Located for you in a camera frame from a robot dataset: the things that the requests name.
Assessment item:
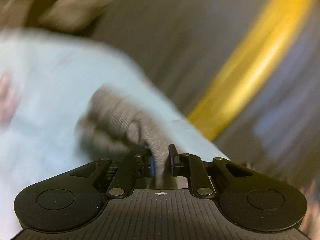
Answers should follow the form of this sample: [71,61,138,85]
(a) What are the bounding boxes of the grey sweatpants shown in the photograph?
[76,86,177,189]

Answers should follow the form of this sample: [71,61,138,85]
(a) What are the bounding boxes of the light blue mushroom bedsheet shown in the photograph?
[1,29,222,239]

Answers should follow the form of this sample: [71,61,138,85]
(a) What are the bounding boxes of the grey curtain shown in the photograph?
[90,0,319,187]

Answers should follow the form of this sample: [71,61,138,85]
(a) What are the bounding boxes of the yellow curtain stripe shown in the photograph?
[188,0,316,140]

